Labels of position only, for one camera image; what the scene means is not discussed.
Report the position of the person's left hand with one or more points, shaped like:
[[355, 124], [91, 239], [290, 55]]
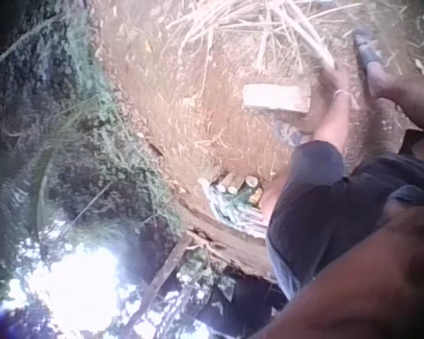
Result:
[[337, 82]]

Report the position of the person's left fingers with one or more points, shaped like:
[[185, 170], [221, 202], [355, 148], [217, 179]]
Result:
[[333, 72]]

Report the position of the pale wooden block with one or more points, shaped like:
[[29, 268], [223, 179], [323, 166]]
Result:
[[276, 98]]

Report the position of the person's legs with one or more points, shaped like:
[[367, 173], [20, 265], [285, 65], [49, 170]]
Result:
[[410, 92]]

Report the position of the heap of dry cane strips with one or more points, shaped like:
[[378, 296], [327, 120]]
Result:
[[254, 31]]

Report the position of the bundle of cut bamboo sticks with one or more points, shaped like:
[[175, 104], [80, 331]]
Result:
[[233, 201]]

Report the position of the weathered wooden plank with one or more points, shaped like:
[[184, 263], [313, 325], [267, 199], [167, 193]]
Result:
[[166, 263]]

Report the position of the green vegetation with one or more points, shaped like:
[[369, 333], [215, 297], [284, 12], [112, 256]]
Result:
[[74, 148]]

